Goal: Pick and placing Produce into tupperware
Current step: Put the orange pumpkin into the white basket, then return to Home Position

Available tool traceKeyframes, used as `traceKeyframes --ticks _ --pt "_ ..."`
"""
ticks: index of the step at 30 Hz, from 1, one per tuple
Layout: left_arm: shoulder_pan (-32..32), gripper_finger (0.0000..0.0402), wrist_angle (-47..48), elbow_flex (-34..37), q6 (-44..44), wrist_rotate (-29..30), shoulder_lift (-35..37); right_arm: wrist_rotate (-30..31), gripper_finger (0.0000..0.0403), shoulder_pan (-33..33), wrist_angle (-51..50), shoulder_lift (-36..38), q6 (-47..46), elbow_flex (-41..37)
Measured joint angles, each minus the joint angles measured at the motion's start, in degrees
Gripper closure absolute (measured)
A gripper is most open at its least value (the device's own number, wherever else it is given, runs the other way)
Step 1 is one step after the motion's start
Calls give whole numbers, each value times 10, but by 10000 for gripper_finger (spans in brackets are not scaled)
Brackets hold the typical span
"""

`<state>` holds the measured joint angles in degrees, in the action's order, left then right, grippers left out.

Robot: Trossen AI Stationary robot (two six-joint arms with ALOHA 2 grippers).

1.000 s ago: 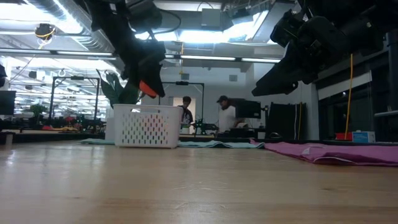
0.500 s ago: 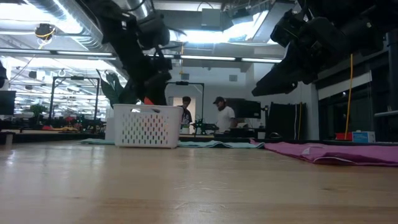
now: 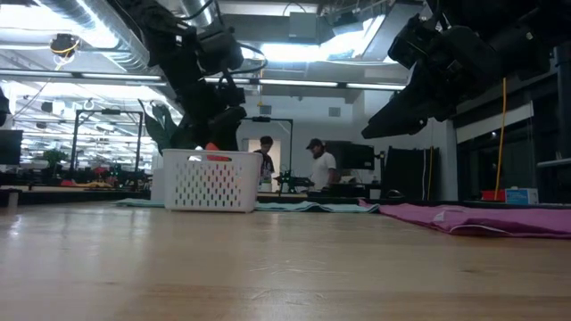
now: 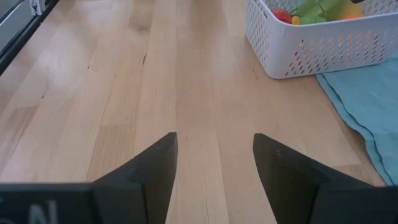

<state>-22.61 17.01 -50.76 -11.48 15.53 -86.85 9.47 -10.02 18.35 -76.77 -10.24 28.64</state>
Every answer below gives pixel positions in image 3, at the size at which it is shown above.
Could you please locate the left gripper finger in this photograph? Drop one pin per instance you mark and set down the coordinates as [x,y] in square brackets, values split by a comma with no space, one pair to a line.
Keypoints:
[198,134]
[227,129]

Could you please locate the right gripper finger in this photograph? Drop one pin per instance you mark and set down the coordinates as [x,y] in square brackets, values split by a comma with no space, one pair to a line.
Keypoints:
[401,116]

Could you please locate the large red toy strawberry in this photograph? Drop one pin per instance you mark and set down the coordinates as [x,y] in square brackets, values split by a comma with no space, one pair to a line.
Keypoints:
[216,156]

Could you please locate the black background robot arm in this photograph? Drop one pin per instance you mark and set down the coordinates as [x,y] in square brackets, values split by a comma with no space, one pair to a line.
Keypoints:
[292,181]

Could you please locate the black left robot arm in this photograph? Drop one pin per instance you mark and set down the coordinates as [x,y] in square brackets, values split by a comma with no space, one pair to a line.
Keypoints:
[165,31]

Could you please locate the white perforated plastic basket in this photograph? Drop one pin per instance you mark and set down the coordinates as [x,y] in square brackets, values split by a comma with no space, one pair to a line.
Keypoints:
[209,183]

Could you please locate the person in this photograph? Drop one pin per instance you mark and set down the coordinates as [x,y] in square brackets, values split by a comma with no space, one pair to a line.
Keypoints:
[267,162]
[323,167]

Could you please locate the black monitor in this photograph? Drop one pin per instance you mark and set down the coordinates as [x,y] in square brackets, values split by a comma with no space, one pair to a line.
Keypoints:
[10,147]
[359,156]

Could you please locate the black panel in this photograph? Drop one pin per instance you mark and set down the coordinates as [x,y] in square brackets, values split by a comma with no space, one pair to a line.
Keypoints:
[410,174]

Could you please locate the long ceiling light bar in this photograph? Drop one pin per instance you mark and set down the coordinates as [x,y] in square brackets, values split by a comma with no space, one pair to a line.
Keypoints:
[294,83]

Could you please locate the white cloth label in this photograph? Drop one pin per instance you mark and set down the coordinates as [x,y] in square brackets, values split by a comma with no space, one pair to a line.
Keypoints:
[439,216]

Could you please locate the teal cloth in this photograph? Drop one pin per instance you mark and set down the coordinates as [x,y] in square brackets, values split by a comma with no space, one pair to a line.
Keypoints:
[312,207]

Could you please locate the red box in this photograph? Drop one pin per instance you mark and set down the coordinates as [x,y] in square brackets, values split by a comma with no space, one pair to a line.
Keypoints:
[493,195]

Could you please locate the purple cloth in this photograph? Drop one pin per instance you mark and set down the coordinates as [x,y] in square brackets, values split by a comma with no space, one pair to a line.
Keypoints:
[490,220]

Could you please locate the blue box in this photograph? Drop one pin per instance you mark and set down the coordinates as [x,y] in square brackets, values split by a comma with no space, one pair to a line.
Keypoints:
[522,195]

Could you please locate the green background plant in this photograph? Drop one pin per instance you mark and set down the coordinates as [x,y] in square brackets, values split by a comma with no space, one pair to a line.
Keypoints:
[54,156]

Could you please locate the black metal table frame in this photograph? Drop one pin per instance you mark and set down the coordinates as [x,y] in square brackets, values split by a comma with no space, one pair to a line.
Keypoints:
[89,196]

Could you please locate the black overhead camera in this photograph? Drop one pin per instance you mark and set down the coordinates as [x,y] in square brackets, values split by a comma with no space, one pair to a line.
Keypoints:
[64,44]

